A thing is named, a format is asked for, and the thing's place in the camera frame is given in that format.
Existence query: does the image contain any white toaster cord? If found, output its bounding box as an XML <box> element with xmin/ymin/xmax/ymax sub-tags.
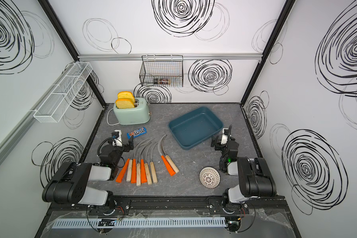
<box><xmin>107</xmin><ymin>107</ymin><xmax>120</xmax><ymax>127</ymax></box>

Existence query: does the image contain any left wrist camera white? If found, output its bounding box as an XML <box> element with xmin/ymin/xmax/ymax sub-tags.
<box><xmin>112</xmin><ymin>130</ymin><xmax>123</xmax><ymax>147</ymax></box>

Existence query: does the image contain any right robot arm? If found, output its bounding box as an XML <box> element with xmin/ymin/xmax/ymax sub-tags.
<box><xmin>211</xmin><ymin>134</ymin><xmax>277</xmax><ymax>204</ymax></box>

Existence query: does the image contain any white round strainer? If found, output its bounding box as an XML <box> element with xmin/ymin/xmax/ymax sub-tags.
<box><xmin>199</xmin><ymin>167</ymin><xmax>221</xmax><ymax>189</ymax></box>

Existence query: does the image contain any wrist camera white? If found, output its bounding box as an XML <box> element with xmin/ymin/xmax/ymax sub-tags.
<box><xmin>220</xmin><ymin>128</ymin><xmax>229</xmax><ymax>145</ymax></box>
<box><xmin>112</xmin><ymin>130</ymin><xmax>123</xmax><ymax>147</ymax></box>

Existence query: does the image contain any rear toast slice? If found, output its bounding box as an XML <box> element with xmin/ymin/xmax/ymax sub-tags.
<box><xmin>117</xmin><ymin>91</ymin><xmax>135</xmax><ymax>103</ymax></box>

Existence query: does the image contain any jar in wire basket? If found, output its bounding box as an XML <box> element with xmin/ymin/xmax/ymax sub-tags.
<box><xmin>153</xmin><ymin>78</ymin><xmax>171</xmax><ymax>85</ymax></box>

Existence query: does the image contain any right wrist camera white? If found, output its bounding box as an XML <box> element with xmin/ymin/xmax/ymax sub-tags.
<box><xmin>220</xmin><ymin>128</ymin><xmax>229</xmax><ymax>145</ymax></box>

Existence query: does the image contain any black wire wall basket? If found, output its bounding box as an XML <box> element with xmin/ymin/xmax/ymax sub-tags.
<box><xmin>139</xmin><ymin>55</ymin><xmax>183</xmax><ymax>87</ymax></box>

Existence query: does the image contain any orange handled sickle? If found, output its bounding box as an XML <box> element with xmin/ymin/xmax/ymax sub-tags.
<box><xmin>158</xmin><ymin>135</ymin><xmax>176</xmax><ymax>176</ymax></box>

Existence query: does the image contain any front toast slice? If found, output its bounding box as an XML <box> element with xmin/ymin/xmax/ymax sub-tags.
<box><xmin>116</xmin><ymin>98</ymin><xmax>135</xmax><ymax>109</ymax></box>

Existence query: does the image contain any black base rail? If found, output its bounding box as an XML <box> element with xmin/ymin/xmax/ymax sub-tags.
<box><xmin>49</xmin><ymin>194</ymin><xmax>289</xmax><ymax>215</ymax></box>

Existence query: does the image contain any grey slotted cable duct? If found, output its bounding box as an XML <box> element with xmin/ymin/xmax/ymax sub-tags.
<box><xmin>52</xmin><ymin>217</ymin><xmax>226</xmax><ymax>230</ymax></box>

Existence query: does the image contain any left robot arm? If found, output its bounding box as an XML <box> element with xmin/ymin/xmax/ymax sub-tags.
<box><xmin>42</xmin><ymin>136</ymin><xmax>134</xmax><ymax>209</ymax></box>

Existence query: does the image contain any mint green toaster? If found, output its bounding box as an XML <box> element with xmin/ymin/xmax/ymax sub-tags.
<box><xmin>113</xmin><ymin>98</ymin><xmax>151</xmax><ymax>126</ymax></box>

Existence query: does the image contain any wooden handled sickle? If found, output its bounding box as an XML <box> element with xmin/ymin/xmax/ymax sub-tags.
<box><xmin>160</xmin><ymin>134</ymin><xmax>179</xmax><ymax>174</ymax></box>

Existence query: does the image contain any orange sickle far left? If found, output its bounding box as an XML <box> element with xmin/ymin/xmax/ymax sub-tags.
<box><xmin>116</xmin><ymin>159</ymin><xmax>130</xmax><ymax>183</ymax></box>

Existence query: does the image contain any blue candy packet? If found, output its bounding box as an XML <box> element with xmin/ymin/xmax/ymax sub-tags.
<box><xmin>127</xmin><ymin>127</ymin><xmax>147</xmax><ymax>139</ymax></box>

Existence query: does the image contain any toast slice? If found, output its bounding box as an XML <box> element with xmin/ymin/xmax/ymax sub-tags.
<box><xmin>116</xmin><ymin>98</ymin><xmax>135</xmax><ymax>109</ymax></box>
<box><xmin>117</xmin><ymin>91</ymin><xmax>135</xmax><ymax>103</ymax></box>

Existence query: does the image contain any teal plastic storage box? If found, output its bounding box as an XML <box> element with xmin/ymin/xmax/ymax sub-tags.
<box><xmin>168</xmin><ymin>107</ymin><xmax>224</xmax><ymax>150</ymax></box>

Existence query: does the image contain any white wire wall shelf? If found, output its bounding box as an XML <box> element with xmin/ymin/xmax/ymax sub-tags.
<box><xmin>33</xmin><ymin>62</ymin><xmax>93</xmax><ymax>123</ymax></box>

